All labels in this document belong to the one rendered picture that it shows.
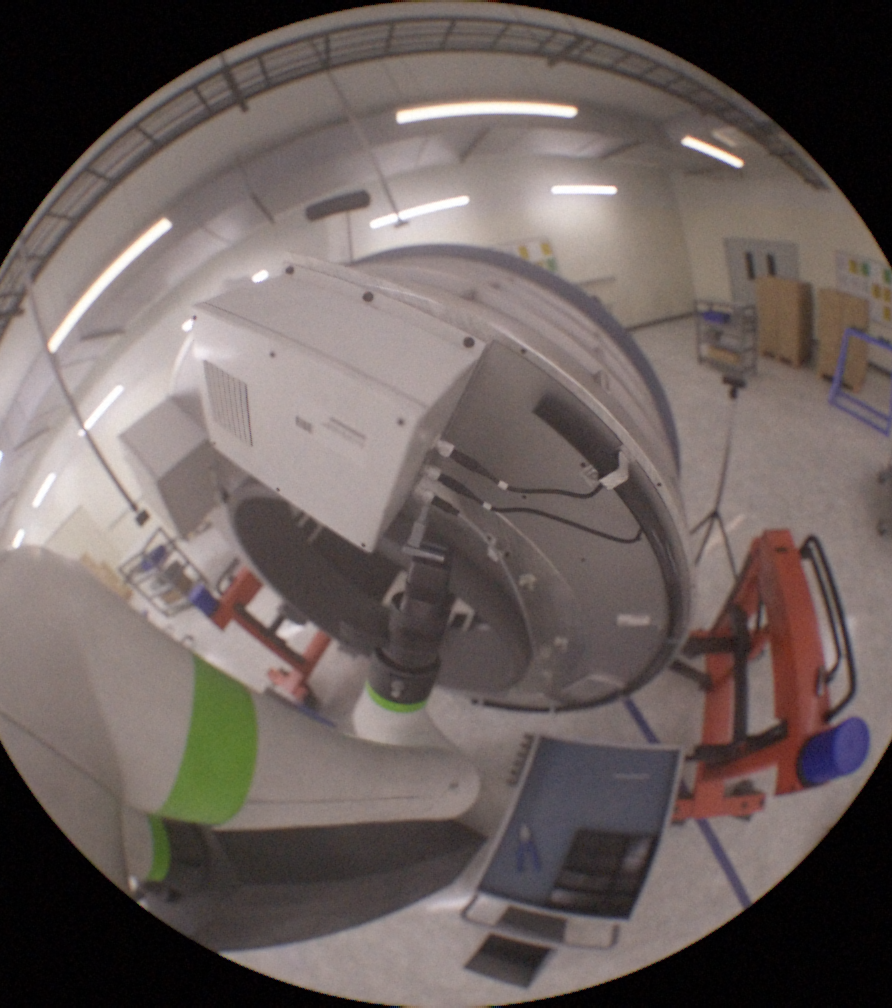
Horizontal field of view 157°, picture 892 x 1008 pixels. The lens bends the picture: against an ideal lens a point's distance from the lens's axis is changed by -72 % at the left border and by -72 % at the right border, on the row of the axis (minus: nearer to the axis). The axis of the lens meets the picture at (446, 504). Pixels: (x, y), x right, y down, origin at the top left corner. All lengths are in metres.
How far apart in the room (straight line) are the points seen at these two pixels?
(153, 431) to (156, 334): 6.10
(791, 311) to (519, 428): 6.20
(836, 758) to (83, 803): 0.85
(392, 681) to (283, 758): 0.23
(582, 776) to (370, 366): 1.04
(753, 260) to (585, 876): 9.56
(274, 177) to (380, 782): 3.83
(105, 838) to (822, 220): 9.02
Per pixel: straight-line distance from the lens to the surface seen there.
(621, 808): 1.06
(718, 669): 1.66
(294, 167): 3.74
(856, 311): 6.10
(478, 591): 0.48
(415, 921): 1.99
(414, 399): 0.21
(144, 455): 0.77
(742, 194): 9.50
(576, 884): 1.09
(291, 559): 1.13
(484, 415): 0.32
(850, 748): 0.82
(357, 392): 0.21
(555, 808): 1.05
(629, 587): 0.47
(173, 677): 0.19
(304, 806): 0.25
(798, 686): 0.93
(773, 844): 2.04
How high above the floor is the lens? 1.71
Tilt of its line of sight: 34 degrees down
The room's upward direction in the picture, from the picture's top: 24 degrees counter-clockwise
